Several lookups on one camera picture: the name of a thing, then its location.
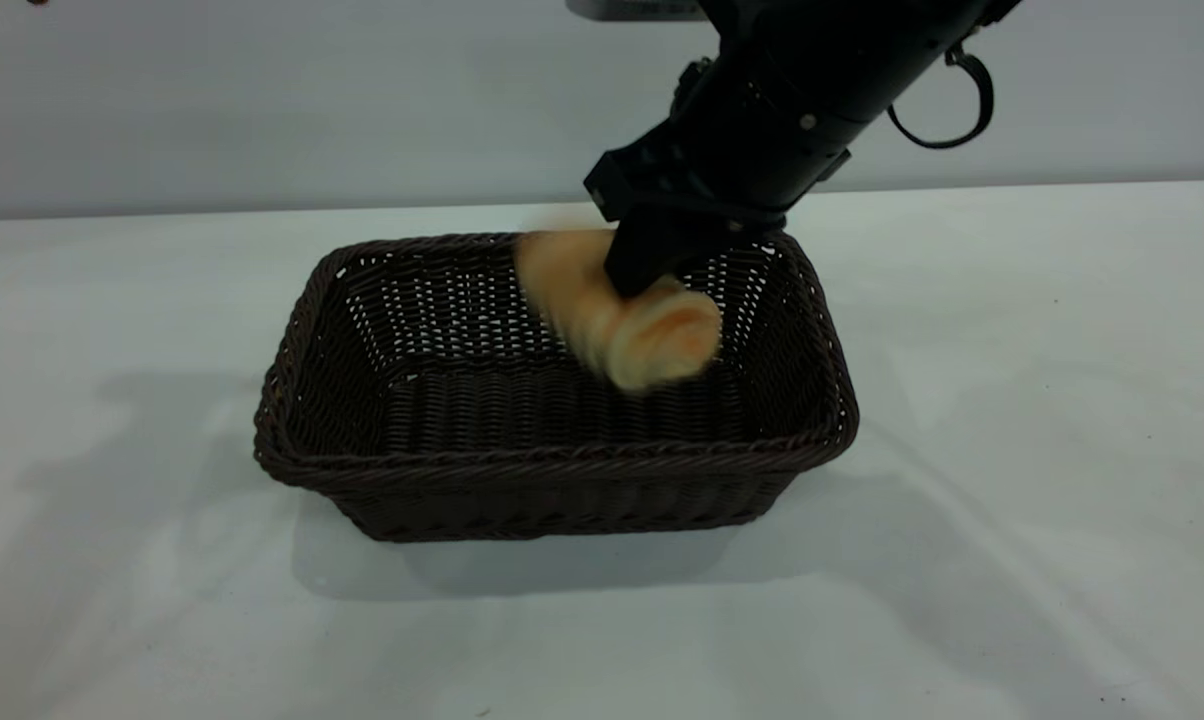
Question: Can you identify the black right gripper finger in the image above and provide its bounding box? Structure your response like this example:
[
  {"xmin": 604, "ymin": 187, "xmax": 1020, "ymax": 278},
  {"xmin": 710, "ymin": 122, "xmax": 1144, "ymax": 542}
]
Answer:
[{"xmin": 605, "ymin": 205, "xmax": 773, "ymax": 298}]

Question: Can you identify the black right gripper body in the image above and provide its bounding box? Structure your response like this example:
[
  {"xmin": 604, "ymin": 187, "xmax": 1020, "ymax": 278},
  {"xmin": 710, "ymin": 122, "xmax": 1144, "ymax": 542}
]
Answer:
[{"xmin": 584, "ymin": 60, "xmax": 853, "ymax": 227}]

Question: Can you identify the striped orange bread roll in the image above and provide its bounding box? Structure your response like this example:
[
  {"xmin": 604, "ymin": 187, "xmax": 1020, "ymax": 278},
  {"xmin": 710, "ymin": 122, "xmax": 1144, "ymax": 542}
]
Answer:
[{"xmin": 515, "ymin": 230, "xmax": 724, "ymax": 393}]

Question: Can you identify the dark brown wicker basket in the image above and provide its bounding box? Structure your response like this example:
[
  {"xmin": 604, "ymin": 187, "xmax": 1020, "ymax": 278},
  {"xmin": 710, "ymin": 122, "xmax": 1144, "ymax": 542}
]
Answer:
[{"xmin": 254, "ymin": 230, "xmax": 860, "ymax": 543}]

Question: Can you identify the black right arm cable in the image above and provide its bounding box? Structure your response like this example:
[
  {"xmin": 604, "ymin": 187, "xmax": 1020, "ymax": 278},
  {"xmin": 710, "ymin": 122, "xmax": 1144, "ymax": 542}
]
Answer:
[{"xmin": 886, "ymin": 42, "xmax": 995, "ymax": 151}]

